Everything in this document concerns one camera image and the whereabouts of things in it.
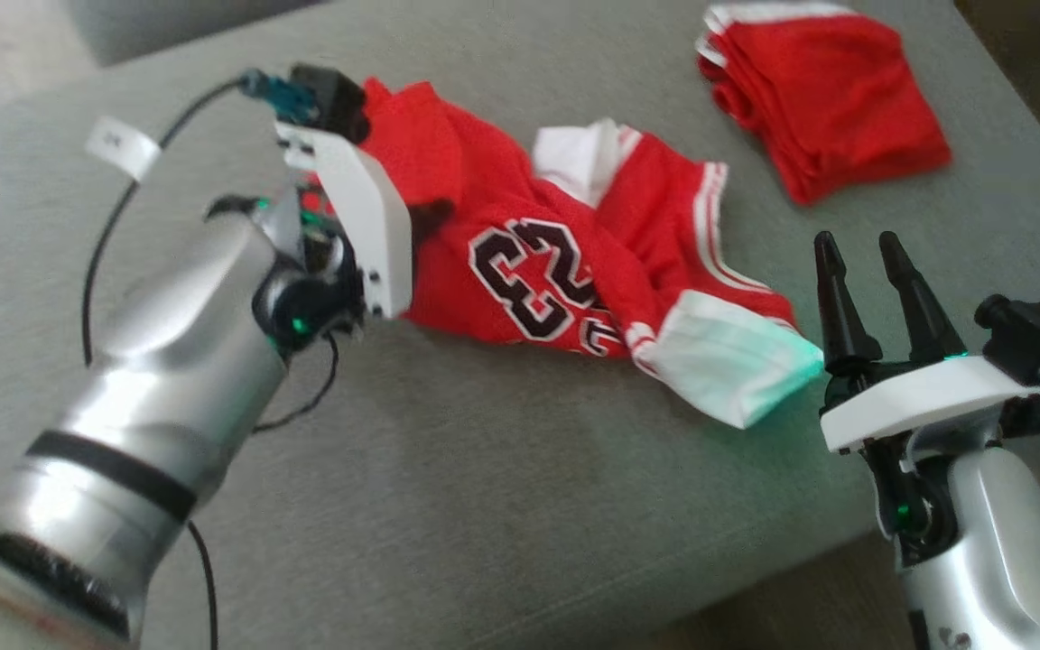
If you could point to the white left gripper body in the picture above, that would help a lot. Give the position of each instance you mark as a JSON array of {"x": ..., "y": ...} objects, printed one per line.
[{"x": 371, "y": 217}]

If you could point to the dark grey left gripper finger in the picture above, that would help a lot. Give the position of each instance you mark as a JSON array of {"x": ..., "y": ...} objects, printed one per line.
[{"x": 431, "y": 219}]

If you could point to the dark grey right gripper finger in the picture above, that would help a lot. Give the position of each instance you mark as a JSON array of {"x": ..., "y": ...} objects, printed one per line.
[
  {"x": 922, "y": 307},
  {"x": 840, "y": 316}
]

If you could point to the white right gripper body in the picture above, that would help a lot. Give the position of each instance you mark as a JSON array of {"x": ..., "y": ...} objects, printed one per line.
[{"x": 926, "y": 393}]

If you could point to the red white basketball jersey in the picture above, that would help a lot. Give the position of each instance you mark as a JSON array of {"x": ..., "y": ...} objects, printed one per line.
[{"x": 520, "y": 244}]

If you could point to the red shorts with white stripe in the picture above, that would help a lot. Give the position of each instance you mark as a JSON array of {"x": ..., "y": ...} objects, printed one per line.
[{"x": 836, "y": 99}]

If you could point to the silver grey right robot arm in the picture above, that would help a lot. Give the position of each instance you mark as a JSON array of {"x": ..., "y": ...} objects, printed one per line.
[{"x": 998, "y": 551}]

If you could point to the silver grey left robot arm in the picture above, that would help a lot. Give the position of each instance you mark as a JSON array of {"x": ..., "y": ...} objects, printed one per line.
[{"x": 141, "y": 406}]

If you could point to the grey sofa cushion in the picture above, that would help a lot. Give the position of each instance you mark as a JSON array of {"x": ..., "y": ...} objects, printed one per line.
[{"x": 168, "y": 23}]

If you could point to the grey fabric sofa seat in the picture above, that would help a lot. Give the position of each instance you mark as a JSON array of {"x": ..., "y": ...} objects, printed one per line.
[{"x": 484, "y": 506}]

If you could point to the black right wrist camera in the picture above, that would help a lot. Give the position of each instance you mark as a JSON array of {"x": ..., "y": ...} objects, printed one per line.
[{"x": 1039, "y": 334}]

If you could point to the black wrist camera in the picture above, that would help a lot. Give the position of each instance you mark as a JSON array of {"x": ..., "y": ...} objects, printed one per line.
[
  {"x": 332, "y": 97},
  {"x": 1039, "y": 334}
]

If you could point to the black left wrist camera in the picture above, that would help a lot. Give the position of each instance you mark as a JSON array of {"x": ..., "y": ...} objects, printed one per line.
[{"x": 332, "y": 97}]

